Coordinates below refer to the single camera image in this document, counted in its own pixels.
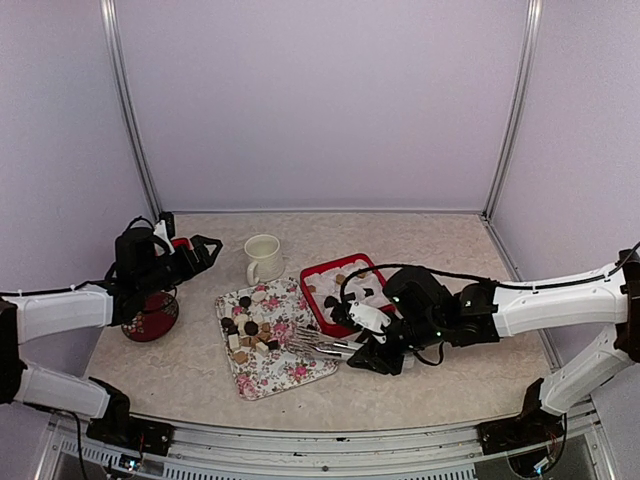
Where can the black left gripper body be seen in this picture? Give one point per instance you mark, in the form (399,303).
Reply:
(154,279)

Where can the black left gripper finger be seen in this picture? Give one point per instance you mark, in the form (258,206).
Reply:
(200,242)
(204,259)

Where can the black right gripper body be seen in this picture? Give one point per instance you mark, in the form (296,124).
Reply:
(425,331)

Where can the metal tongs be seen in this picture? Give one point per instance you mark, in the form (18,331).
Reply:
(314,344)

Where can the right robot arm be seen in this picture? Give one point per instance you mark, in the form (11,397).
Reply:
(487,311)

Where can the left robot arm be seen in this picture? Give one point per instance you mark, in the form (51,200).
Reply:
(31,315)

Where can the dark round fluted chocolate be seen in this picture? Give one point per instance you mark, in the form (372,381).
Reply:
(245,301)

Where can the white round chocolate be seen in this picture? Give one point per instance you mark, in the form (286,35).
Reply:
(258,296)

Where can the red floral vase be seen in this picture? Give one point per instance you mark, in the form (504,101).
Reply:
(159,316)

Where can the white ribbed ceramic mug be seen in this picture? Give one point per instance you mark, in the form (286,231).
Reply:
(266,262)

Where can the red box with paper cups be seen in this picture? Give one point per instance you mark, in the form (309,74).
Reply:
(322,276)

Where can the floral rectangular tray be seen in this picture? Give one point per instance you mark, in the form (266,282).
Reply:
(254,342)

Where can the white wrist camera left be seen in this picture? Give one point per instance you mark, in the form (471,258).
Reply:
(164,229)

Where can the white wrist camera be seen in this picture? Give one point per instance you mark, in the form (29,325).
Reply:
(369,318)
(164,229)

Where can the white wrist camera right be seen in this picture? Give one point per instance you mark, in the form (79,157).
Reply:
(369,318)

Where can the aluminium front rail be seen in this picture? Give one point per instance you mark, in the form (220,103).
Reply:
(209,452)

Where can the left aluminium frame post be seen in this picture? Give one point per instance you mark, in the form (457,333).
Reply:
(118,65)

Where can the aluminium frame post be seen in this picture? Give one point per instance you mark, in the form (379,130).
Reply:
(118,65)
(517,107)

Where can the right aluminium frame post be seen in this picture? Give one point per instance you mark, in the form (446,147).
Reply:
(517,107)

